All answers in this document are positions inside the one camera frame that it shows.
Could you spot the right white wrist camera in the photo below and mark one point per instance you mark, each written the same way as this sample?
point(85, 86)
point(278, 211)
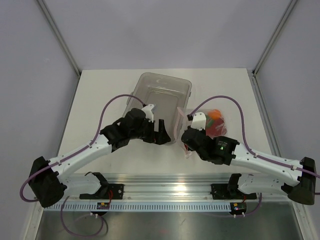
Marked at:
point(198, 121)

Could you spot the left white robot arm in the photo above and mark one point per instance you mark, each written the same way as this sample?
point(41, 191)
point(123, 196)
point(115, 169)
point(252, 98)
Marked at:
point(53, 180)

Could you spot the green bell pepper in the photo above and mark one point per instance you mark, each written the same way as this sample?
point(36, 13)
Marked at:
point(209, 122)

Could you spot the white slotted cable duct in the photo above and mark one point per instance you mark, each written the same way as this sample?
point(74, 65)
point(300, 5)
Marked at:
point(118, 206)

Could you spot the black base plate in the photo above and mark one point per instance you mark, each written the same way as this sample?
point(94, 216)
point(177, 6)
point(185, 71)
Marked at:
point(116, 192)
point(220, 191)

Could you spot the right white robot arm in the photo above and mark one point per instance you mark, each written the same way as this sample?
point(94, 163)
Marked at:
point(294, 178)

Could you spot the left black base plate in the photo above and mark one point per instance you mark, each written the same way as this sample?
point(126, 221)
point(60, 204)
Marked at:
point(116, 192)

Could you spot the aluminium mounting rail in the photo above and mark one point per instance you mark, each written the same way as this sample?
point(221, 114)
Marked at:
point(167, 187)

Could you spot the orange fruit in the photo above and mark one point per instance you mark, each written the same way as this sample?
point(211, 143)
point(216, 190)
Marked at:
point(214, 114)

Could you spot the aluminium frame post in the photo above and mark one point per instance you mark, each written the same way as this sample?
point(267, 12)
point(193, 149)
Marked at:
point(275, 36)
point(44, 9)

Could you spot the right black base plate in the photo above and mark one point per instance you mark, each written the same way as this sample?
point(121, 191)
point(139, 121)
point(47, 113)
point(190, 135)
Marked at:
point(220, 191)

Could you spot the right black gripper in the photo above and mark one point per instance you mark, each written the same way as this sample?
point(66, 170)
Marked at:
point(203, 131)

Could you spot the clear grey plastic container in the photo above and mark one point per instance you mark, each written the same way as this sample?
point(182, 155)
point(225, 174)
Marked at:
point(168, 94)

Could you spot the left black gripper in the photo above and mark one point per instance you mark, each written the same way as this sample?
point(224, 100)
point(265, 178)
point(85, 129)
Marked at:
point(160, 137)

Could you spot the clear zip top bag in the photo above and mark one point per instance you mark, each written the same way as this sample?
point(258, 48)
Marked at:
point(181, 125)

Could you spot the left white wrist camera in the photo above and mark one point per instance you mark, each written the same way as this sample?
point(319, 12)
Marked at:
point(149, 112)

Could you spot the right aluminium frame post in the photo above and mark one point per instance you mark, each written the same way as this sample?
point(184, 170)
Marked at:
point(275, 36)

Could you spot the left aluminium frame post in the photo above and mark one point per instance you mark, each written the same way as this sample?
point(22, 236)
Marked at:
point(44, 9)

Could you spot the red toy lobster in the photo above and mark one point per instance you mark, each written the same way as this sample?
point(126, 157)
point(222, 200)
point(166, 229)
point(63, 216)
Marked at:
point(218, 129)

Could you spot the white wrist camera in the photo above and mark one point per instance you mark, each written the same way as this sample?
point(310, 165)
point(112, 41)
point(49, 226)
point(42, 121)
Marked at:
point(149, 112)
point(198, 121)

